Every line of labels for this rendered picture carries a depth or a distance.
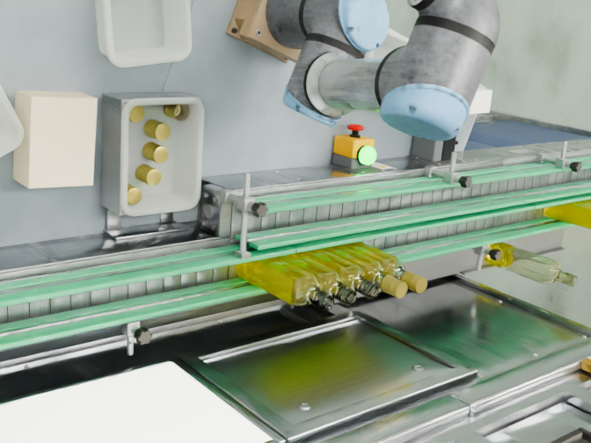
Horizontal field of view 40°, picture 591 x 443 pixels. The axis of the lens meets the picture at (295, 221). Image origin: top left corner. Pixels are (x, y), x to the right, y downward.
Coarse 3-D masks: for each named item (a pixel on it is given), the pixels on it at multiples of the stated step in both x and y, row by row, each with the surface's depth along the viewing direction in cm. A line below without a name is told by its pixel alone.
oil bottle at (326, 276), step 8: (288, 256) 166; (296, 256) 166; (304, 256) 166; (296, 264) 161; (304, 264) 162; (312, 264) 162; (320, 264) 162; (312, 272) 157; (320, 272) 157; (328, 272) 158; (336, 272) 158; (320, 280) 156; (328, 280) 156; (336, 280) 157; (320, 288) 156; (328, 288) 156
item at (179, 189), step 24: (144, 120) 157; (168, 120) 161; (192, 120) 158; (144, 144) 159; (168, 144) 162; (192, 144) 160; (120, 168) 150; (168, 168) 164; (192, 168) 161; (120, 192) 151; (144, 192) 162; (168, 192) 165; (192, 192) 162
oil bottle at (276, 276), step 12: (240, 264) 166; (252, 264) 162; (264, 264) 160; (276, 264) 160; (288, 264) 160; (240, 276) 166; (252, 276) 163; (264, 276) 160; (276, 276) 156; (288, 276) 154; (300, 276) 154; (312, 276) 155; (264, 288) 160; (276, 288) 157; (288, 288) 154; (300, 288) 152; (288, 300) 154; (300, 300) 152
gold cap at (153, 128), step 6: (150, 120) 157; (156, 120) 157; (144, 126) 157; (150, 126) 156; (156, 126) 155; (162, 126) 155; (168, 126) 156; (144, 132) 158; (150, 132) 156; (156, 132) 155; (162, 132) 155; (168, 132) 156; (156, 138) 156; (162, 138) 156
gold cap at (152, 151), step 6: (150, 144) 158; (156, 144) 157; (144, 150) 158; (150, 150) 157; (156, 150) 156; (162, 150) 156; (144, 156) 159; (150, 156) 157; (156, 156) 156; (162, 156) 157; (156, 162) 157; (162, 162) 157
